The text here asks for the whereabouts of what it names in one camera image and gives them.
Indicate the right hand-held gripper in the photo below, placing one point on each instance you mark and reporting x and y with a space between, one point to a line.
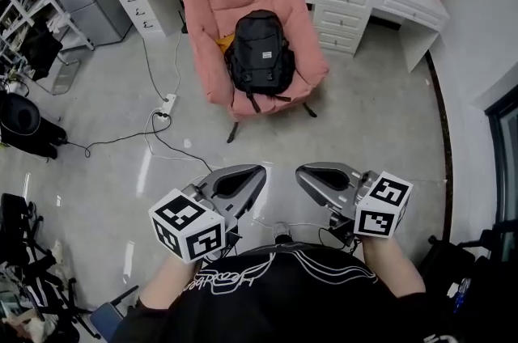
380 212

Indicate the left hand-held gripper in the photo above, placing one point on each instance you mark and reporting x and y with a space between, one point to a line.
190 226

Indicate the black backpack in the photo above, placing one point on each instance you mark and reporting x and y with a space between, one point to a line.
259 58

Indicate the person's left forearm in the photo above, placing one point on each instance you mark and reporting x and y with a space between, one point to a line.
170 280

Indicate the person's right forearm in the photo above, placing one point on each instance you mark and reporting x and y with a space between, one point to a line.
392 264

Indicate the person's shoe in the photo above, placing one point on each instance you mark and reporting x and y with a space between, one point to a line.
282 231

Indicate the black equipment stand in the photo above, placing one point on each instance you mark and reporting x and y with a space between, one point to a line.
477 276

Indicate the blue stool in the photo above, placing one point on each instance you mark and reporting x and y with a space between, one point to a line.
106 317

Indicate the white power strip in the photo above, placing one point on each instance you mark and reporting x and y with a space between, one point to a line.
169 102

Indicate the person's black printed shirt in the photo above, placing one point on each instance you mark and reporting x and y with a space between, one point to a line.
291 301

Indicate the dark framed glass door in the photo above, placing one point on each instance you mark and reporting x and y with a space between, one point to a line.
506 155

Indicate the black office chair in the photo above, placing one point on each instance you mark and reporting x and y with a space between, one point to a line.
28 252

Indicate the yellow cushion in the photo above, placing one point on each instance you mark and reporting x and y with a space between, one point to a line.
224 42

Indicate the black round bin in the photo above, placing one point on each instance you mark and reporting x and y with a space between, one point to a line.
24 123

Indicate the white desk with hutch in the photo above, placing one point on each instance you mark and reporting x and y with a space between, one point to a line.
348 9

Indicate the pink armchair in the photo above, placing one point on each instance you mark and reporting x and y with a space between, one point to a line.
210 13

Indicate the black chair with metal frame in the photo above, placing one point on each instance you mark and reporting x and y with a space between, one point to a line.
40 50

